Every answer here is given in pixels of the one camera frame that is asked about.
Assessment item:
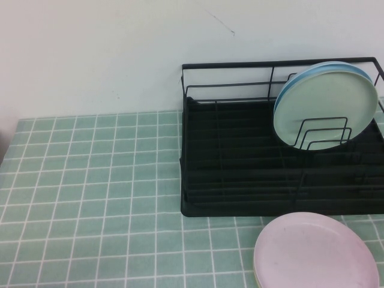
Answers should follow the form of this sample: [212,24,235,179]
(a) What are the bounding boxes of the pink plate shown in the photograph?
[253,211,380,288]

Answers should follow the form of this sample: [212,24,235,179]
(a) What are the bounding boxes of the black wire dish rack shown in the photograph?
[179,56,384,218]

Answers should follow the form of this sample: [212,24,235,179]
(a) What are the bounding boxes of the blue plate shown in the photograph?
[273,61,374,121]

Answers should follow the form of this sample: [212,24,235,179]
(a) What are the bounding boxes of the green checked tablecloth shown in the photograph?
[0,95,384,288]

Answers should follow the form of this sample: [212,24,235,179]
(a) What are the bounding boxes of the light green plate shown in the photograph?
[272,69,379,151]

